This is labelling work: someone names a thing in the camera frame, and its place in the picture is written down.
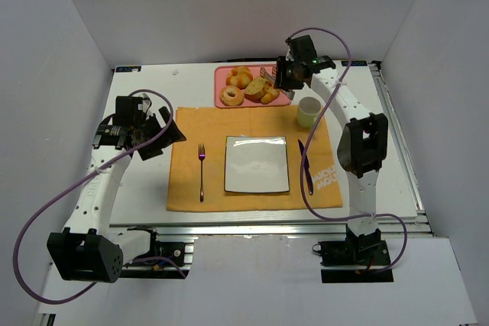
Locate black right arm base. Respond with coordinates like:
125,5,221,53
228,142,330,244
312,229,394,284

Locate metal serving tongs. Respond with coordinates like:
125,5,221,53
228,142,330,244
260,65,295,101

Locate pink plastic tray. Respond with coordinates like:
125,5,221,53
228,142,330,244
214,64,291,108

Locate sugared donut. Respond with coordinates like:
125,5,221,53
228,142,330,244
219,86,245,107

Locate sliced loaf bread piece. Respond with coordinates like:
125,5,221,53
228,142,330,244
244,76,269,101

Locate light green mug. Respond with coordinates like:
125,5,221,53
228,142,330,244
296,97,322,128

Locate aluminium table frame rail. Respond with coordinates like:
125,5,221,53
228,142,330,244
104,63,431,233

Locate striped croissant bread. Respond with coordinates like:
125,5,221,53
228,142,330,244
261,79,280,105

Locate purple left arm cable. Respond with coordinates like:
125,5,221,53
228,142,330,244
13,89,188,306

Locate purple metal fork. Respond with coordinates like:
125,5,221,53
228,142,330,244
198,144,206,202

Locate round striped bread roll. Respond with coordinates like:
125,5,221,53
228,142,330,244
225,66,254,89

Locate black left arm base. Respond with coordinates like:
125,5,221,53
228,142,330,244
121,227,192,279

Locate right blue corner label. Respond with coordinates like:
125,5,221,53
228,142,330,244
341,60,368,67

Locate white square plate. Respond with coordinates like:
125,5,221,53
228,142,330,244
224,136,290,195

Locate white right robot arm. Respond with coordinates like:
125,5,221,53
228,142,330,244
274,35,388,266

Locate blue corner label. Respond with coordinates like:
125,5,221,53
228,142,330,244
341,60,368,67
115,66,141,73

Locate purple table knife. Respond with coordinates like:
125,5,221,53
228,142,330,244
298,140,314,195

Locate left blue corner label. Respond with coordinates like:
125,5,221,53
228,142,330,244
115,66,141,73

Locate orange cloth placemat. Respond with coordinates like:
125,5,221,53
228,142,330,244
167,105,343,212

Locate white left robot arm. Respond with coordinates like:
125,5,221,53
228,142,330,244
47,90,186,283

